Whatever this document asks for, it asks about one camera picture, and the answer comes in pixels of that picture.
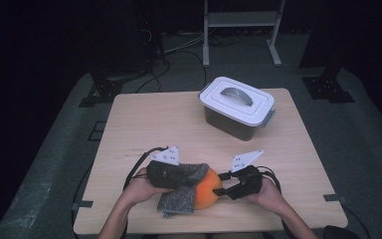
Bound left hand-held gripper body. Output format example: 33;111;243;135
145;145;181;190

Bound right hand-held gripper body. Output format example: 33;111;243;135
227;149;265;201

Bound orange plush toy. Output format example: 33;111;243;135
193;167;224;211

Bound grey fuzzy cloth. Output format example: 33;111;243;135
156;162;211;219

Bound clear plastic storage box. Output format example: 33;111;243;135
203;106;277;142

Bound white lid with grey handle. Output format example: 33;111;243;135
198;76;276;128

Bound person's right hand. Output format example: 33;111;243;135
245;177;285;214

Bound person's left hand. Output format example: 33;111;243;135
122;167;167;207

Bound grey tape strip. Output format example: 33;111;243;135
322;193;349;204
71;199;95;211

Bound black stand base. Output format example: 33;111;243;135
299;66;356;105
79;66;147;109

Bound dark rounded object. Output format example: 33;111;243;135
321;223;360;239

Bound white metal stand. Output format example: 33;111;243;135
202;0;287;69

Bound right hand-held gripper cable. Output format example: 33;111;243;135
255;164;283;194

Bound hand-held gripper cable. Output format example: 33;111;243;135
255;164;283;194
71;146;169;239

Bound left hand-held gripper cable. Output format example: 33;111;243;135
71;146;169;239

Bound thin black floor cable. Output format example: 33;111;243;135
341;202;373;239

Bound grey floor cable bundle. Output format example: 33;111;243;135
162;31;207;56

